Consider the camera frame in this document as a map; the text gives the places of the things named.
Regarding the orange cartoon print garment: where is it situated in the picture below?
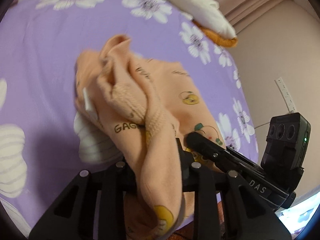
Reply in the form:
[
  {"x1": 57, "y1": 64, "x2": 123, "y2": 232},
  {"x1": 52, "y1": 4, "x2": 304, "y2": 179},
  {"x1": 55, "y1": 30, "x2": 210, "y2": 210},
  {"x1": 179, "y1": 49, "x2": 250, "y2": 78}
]
[{"x1": 76, "y1": 35, "x2": 225, "y2": 239}]

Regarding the white power strip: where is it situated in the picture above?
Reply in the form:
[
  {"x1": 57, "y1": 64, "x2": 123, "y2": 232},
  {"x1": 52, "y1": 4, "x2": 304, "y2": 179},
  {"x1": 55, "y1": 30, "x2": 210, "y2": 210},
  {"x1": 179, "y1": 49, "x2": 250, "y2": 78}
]
[{"x1": 275, "y1": 77, "x2": 297, "y2": 113}]

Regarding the purple floral bed sheet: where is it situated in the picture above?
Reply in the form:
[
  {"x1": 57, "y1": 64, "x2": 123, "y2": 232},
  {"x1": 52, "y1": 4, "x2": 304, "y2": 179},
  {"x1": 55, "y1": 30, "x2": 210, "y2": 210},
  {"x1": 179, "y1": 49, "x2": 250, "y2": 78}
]
[{"x1": 1, "y1": 0, "x2": 259, "y2": 237}]

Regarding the white plush goose toy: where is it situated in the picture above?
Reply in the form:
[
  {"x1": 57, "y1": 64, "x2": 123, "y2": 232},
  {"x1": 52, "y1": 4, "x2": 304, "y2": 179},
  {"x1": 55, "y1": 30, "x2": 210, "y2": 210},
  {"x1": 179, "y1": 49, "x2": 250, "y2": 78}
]
[{"x1": 167, "y1": 0, "x2": 238, "y2": 48}]

